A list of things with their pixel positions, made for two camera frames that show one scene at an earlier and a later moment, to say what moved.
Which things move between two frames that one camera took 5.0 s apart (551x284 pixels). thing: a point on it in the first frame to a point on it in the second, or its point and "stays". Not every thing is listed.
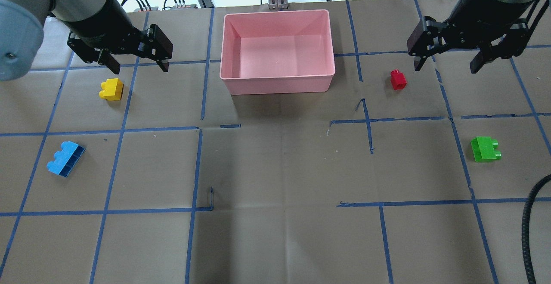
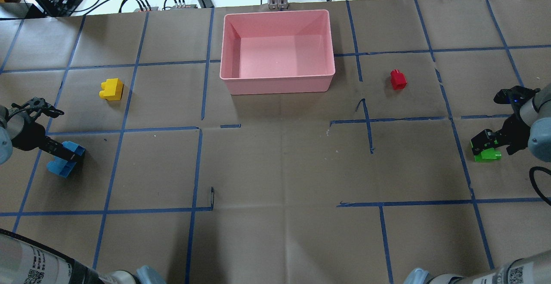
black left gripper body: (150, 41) to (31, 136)
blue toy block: (66, 159) stays
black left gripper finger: (164, 65) to (54, 147)
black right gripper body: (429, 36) to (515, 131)
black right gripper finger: (481, 58) to (486, 139)
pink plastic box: (277, 52) stays
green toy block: (484, 149) stays
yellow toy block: (112, 89) stays
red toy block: (398, 79) stays
